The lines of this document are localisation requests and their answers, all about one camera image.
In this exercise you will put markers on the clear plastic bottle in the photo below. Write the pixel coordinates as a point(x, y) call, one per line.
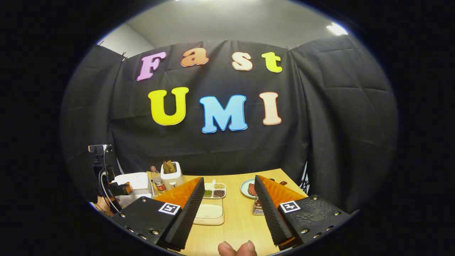
point(158, 181)

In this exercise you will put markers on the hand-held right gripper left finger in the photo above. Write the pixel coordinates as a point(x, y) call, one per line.
point(185, 217)

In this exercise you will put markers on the white rice cooker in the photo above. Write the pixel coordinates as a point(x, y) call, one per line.
point(133, 181)

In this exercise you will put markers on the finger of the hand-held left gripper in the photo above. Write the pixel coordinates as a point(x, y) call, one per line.
point(127, 188)

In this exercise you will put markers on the white divided grain dish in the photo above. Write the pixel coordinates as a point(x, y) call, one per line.
point(214, 189)

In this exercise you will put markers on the white toaster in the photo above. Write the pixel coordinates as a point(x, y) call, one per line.
point(172, 179)

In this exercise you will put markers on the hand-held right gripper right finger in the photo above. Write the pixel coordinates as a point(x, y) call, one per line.
point(270, 213)

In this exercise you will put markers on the clear box of rice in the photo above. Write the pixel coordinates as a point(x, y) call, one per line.
point(209, 212)

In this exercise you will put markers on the pale green plate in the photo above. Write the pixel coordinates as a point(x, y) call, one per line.
point(245, 186)

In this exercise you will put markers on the brown toast slice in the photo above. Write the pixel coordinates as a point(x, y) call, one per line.
point(172, 166)
point(166, 168)

